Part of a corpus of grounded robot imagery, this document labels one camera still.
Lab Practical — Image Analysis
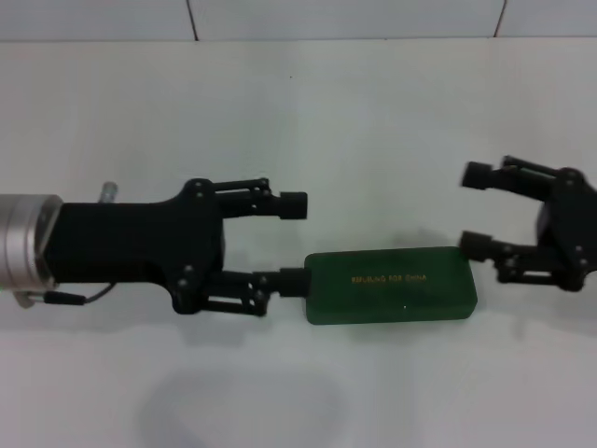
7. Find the green glasses case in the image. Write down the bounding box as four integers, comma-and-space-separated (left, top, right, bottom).
302, 245, 479, 328

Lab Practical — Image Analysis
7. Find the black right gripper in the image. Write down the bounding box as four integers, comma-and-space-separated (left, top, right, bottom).
458, 155, 597, 293

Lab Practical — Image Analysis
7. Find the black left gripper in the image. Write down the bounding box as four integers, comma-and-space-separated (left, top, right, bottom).
48, 176, 313, 319

